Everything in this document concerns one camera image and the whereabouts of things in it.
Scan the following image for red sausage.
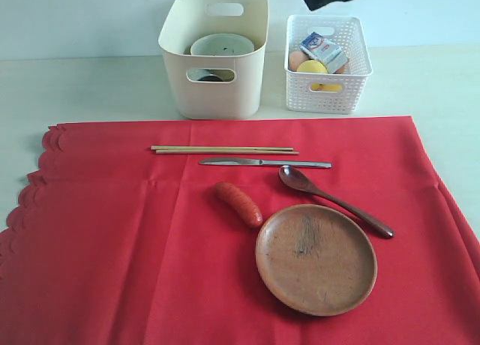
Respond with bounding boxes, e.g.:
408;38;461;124
214;181;263;228

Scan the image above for stainless steel cup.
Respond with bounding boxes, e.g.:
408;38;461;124
187;68;224;83

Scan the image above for brown wooden plate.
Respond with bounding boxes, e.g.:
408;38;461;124
255;204;378;317

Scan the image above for blue white milk carton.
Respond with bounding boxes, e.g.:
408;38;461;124
299;32;349;74

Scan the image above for yellow lemon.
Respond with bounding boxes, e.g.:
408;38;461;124
296;60;328;74

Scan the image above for metal table knife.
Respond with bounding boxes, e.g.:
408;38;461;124
199;157;332;169

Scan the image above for yellow cheese wedge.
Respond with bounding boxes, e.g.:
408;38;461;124
310;84;342;92

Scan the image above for white ceramic bowl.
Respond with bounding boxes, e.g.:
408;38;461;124
190;33;255;56

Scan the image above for dark wooden spoon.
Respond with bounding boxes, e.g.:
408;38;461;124
279;165;395;239

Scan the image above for white perforated plastic basket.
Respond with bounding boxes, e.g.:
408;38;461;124
284;15;373;114

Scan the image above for brown egg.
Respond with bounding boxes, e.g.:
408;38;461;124
288;50;309;71

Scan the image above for cream plastic bin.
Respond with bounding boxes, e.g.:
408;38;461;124
158;0;269;119

